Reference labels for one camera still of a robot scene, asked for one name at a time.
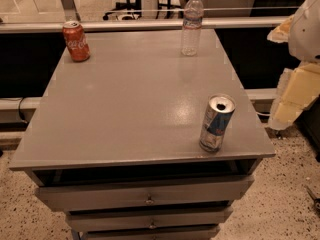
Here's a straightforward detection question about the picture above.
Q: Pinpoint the clear plastic water bottle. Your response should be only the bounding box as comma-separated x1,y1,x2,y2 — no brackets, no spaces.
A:
181,0,204,56

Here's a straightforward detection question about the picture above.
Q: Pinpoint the red bull can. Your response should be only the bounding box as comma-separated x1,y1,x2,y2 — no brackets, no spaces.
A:
199,93,236,152

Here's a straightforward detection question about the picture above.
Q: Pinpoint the grey drawer cabinet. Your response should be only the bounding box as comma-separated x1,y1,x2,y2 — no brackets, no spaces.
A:
9,28,277,240

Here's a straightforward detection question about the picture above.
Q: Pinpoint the grey metal railing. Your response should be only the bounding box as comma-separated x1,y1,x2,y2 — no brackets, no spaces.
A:
0,16,287,34

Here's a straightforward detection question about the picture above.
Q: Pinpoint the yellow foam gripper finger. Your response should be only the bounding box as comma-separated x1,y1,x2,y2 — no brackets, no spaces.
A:
268,63,320,130
267,15,294,43

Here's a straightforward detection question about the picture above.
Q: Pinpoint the grey drawer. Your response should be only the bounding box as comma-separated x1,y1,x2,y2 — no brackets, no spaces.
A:
35,175,254,211
84,225,220,240
67,206,233,232

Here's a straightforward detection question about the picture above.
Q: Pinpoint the top grey drawer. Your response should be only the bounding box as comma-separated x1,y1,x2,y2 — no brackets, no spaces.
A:
35,175,254,211

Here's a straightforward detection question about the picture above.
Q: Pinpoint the bottom grey drawer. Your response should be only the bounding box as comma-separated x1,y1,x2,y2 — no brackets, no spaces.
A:
84,225,220,240

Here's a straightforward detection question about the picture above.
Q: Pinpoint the black cable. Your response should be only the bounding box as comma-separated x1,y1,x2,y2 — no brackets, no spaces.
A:
17,97,28,124

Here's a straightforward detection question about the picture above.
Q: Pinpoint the middle grey drawer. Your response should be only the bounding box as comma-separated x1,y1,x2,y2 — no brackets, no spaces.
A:
67,206,233,232

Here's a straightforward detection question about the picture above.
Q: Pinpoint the red coca-cola can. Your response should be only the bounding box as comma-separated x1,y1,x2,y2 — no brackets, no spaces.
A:
62,21,90,62

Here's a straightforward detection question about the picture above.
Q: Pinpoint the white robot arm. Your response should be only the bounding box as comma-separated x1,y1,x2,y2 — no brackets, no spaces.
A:
267,0,320,130

